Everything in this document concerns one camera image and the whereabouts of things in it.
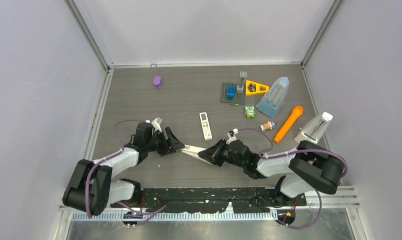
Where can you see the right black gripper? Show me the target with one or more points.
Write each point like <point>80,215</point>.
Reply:
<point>213,154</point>

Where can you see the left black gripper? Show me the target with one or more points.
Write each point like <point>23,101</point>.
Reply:
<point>175,144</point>

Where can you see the slim white remote control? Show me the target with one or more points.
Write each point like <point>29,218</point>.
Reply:
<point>195,153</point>

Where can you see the white air conditioner remote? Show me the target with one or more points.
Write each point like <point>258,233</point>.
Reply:
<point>205,126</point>

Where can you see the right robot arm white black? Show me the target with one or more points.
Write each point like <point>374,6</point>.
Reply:
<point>304,168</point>

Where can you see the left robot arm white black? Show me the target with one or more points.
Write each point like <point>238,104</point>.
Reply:
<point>91,187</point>

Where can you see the green owl toy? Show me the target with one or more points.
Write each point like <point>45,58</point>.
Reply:
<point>250,112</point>

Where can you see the grey lego baseplate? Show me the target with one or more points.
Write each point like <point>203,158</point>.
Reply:
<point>239,97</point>

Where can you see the small figurine bottle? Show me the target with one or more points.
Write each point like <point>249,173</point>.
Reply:
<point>270,125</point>

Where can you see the purple plastic toy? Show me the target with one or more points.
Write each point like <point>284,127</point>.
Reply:
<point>157,81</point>

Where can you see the blue lego brick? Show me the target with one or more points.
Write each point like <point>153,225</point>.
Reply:
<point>230,93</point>

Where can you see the grey lego piece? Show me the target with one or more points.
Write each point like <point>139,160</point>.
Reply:
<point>241,84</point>

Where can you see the yellow triangle toy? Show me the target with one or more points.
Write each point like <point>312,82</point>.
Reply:
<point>255,88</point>

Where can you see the orange toy microphone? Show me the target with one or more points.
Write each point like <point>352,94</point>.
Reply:
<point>295,114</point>

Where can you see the white metronome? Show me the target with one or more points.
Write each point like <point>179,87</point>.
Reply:
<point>314,129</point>

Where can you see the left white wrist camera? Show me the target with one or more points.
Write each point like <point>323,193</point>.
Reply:
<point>157,124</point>

